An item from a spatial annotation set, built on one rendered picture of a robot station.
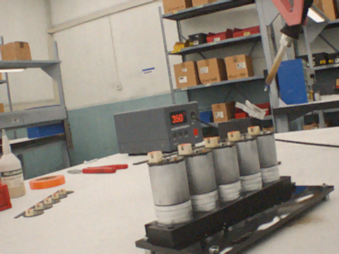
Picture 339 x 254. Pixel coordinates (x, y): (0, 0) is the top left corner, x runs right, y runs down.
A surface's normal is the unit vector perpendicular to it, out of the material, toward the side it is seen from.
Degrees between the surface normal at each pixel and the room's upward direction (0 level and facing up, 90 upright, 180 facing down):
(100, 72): 90
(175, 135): 90
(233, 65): 91
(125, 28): 90
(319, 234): 0
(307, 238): 0
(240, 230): 0
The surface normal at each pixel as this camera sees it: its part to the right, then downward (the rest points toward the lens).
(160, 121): -0.63, 0.14
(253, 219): -0.15, -0.99
